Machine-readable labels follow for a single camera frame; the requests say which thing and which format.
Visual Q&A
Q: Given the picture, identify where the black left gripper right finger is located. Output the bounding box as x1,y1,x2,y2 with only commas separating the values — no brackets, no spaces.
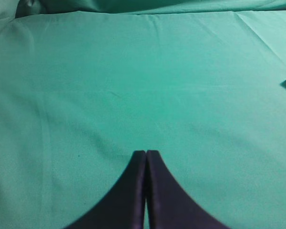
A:
146,150,228,229

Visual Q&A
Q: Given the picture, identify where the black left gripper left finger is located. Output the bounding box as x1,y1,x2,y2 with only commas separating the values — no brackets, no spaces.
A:
66,151,146,229

